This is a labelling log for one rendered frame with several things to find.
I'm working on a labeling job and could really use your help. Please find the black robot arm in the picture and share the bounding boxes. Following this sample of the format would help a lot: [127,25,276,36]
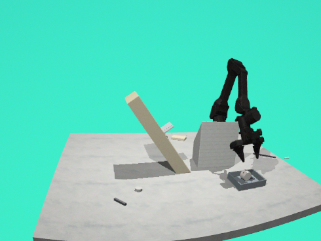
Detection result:
[210,58,263,141]

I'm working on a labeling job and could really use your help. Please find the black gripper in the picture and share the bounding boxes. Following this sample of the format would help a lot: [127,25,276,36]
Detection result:
[230,126,265,162]

